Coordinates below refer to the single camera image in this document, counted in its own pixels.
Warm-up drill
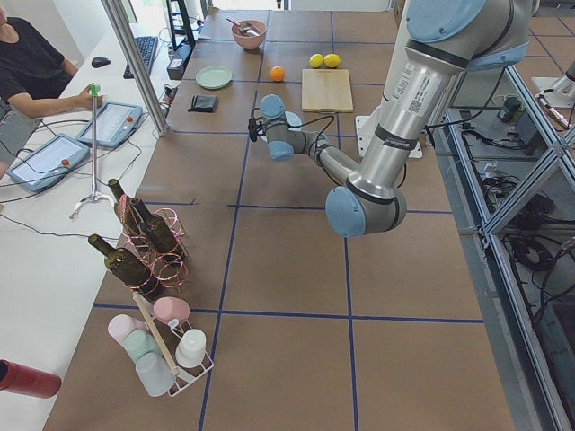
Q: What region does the orange fruit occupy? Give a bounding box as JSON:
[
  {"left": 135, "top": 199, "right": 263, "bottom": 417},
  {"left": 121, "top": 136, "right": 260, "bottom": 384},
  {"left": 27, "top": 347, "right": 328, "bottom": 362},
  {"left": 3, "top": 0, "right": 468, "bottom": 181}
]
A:
[{"left": 270, "top": 66, "right": 286, "bottom": 83}]

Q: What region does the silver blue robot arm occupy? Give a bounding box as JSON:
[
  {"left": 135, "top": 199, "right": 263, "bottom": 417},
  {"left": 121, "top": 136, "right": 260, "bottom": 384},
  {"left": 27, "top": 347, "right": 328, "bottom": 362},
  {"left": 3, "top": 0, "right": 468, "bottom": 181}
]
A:
[{"left": 260, "top": 0, "right": 532, "bottom": 237}]

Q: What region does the light green plate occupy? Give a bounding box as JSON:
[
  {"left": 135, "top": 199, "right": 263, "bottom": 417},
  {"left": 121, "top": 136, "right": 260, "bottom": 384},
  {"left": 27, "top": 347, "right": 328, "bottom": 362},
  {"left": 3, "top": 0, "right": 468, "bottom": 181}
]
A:
[{"left": 195, "top": 66, "right": 233, "bottom": 90}]

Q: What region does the dark wine bottle back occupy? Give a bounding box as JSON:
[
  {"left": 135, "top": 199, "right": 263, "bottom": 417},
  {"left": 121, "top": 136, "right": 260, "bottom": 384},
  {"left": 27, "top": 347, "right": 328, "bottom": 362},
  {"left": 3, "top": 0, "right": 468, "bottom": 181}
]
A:
[{"left": 130, "top": 198, "right": 185, "bottom": 262}]

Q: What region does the dark wine bottle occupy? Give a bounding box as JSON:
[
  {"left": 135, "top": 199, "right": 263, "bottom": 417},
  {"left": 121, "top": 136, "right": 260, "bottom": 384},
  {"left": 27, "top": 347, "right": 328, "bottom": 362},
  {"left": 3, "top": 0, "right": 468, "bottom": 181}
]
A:
[
  {"left": 130, "top": 198, "right": 185, "bottom": 262},
  {"left": 108, "top": 179, "right": 148, "bottom": 251},
  {"left": 88, "top": 233, "right": 164, "bottom": 301}
]

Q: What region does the wooden cutting board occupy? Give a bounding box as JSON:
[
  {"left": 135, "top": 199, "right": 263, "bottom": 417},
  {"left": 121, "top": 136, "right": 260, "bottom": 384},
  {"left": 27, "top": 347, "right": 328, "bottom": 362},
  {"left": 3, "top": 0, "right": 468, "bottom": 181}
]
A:
[{"left": 301, "top": 69, "right": 354, "bottom": 112}]

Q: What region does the grey folded cloth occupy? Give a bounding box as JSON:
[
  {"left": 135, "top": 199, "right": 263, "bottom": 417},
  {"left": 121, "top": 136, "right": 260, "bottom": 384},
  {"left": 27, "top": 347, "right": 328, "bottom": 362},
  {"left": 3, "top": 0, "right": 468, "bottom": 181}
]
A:
[{"left": 187, "top": 94, "right": 218, "bottom": 113}]

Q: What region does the yellow lemon far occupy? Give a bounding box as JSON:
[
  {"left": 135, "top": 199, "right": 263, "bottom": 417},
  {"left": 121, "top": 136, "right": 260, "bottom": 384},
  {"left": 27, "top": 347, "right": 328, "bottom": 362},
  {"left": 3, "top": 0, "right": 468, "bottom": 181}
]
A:
[{"left": 308, "top": 53, "right": 324, "bottom": 69}]

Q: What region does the yellow lemon near board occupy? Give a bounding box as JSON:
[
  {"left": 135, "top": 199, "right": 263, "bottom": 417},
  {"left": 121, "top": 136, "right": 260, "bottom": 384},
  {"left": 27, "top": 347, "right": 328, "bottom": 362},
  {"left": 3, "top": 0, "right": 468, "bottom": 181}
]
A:
[{"left": 323, "top": 53, "right": 341, "bottom": 69}]

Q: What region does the white cup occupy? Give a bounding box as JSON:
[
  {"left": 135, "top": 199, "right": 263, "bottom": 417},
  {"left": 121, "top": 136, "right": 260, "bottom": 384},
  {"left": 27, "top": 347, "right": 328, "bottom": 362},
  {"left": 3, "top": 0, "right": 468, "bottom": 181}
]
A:
[{"left": 175, "top": 329, "right": 207, "bottom": 368}]

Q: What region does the dark wine bottle front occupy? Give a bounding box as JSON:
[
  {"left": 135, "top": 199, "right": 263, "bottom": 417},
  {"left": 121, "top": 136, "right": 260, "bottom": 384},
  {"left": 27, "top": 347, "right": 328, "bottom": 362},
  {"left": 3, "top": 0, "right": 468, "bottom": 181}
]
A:
[{"left": 88, "top": 233, "right": 164, "bottom": 301}]

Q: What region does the pink bowl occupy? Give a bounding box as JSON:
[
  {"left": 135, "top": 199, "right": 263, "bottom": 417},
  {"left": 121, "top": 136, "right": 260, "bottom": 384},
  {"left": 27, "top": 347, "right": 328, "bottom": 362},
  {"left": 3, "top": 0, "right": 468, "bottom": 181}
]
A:
[{"left": 231, "top": 20, "right": 267, "bottom": 50}]

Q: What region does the black computer box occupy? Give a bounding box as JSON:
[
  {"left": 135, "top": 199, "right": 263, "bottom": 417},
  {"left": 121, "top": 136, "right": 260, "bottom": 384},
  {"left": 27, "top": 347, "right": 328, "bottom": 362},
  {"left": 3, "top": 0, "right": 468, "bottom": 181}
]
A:
[{"left": 166, "top": 44, "right": 192, "bottom": 81}]

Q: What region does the metal scoop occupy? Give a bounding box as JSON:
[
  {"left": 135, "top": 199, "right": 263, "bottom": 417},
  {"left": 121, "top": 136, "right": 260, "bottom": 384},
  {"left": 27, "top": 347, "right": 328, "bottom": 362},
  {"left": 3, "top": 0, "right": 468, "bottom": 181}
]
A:
[{"left": 226, "top": 17, "right": 261, "bottom": 37}]

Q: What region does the light green cup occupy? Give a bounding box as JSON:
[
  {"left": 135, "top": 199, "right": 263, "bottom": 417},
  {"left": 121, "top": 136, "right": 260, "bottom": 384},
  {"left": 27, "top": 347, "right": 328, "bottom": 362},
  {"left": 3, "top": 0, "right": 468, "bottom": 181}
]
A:
[{"left": 122, "top": 330, "right": 162, "bottom": 363}]

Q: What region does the teach pendant far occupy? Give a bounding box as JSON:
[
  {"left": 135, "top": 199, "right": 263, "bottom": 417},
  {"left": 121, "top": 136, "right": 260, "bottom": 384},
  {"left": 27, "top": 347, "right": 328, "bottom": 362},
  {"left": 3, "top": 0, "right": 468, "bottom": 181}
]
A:
[{"left": 96, "top": 101, "right": 143, "bottom": 148}]

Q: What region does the teach pendant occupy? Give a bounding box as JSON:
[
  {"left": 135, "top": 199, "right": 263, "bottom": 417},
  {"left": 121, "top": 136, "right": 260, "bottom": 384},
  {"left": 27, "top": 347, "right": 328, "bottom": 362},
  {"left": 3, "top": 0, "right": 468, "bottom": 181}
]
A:
[
  {"left": 7, "top": 134, "right": 89, "bottom": 192},
  {"left": 96, "top": 101, "right": 143, "bottom": 148}
]

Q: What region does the light pink cup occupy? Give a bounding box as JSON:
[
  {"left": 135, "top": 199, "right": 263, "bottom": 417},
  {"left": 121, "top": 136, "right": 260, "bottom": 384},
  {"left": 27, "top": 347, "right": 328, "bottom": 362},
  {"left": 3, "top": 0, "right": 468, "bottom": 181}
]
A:
[{"left": 107, "top": 314, "right": 148, "bottom": 347}]

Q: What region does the pale grey cup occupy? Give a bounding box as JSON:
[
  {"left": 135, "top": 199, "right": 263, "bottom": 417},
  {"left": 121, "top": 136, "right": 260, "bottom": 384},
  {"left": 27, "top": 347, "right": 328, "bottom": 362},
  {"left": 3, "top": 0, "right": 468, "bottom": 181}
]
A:
[{"left": 135, "top": 352, "right": 176, "bottom": 397}]

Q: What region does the black keyboard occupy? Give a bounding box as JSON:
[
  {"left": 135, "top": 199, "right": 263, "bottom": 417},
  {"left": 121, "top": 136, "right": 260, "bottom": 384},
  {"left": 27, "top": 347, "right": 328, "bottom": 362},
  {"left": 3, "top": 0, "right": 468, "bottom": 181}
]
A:
[{"left": 134, "top": 36, "right": 158, "bottom": 75}]

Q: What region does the reacher grabber tool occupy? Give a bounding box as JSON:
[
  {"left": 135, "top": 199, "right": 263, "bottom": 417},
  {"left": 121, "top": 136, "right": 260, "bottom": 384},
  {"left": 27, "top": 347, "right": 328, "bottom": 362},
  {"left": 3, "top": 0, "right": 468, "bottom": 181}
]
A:
[{"left": 69, "top": 84, "right": 115, "bottom": 220}]

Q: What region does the black computer mouse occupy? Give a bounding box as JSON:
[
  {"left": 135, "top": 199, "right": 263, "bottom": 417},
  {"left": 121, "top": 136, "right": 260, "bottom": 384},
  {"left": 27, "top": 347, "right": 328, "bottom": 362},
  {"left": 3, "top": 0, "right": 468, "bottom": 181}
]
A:
[{"left": 91, "top": 56, "right": 111, "bottom": 68}]

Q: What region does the teach pendant near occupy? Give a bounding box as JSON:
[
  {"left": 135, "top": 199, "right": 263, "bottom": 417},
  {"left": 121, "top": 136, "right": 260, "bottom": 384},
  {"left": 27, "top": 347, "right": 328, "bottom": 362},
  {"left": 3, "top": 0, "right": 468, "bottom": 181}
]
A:
[{"left": 7, "top": 134, "right": 89, "bottom": 192}]

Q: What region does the person in black shirt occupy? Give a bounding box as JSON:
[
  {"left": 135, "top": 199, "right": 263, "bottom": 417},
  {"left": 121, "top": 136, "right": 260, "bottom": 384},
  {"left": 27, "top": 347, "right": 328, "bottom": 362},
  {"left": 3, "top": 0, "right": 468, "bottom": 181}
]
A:
[{"left": 0, "top": 0, "right": 98, "bottom": 167}]

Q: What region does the red bottle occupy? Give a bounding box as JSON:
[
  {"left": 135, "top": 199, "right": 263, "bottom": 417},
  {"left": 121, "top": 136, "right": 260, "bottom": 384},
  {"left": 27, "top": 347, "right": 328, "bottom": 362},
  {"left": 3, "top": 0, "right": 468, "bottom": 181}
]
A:
[{"left": 1, "top": 359, "right": 62, "bottom": 399}]

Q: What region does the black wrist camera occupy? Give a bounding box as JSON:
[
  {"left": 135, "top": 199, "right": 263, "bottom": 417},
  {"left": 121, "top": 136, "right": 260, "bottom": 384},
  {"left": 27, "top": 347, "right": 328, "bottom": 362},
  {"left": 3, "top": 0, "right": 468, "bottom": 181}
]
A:
[{"left": 248, "top": 117, "right": 265, "bottom": 143}]

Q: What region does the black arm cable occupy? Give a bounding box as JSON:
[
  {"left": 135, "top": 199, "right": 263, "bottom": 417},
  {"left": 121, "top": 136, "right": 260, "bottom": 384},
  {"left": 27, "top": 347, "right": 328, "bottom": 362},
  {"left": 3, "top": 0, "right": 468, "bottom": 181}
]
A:
[{"left": 251, "top": 114, "right": 338, "bottom": 167}]

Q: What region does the copper wire bottle rack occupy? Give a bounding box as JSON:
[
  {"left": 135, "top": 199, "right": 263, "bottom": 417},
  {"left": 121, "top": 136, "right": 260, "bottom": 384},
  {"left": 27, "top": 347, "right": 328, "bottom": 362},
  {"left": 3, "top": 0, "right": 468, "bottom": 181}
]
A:
[{"left": 114, "top": 194, "right": 190, "bottom": 293}]

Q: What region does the white wire cup rack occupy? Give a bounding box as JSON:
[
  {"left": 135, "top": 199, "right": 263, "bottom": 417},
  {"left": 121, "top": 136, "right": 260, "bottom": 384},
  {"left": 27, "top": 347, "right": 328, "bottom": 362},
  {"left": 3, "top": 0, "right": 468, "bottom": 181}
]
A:
[{"left": 133, "top": 294, "right": 214, "bottom": 397}]

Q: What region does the aluminium frame post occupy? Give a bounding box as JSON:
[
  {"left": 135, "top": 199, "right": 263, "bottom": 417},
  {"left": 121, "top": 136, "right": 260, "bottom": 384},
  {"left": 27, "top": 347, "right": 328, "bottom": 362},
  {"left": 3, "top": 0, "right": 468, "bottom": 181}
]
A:
[{"left": 101, "top": 0, "right": 169, "bottom": 136}]

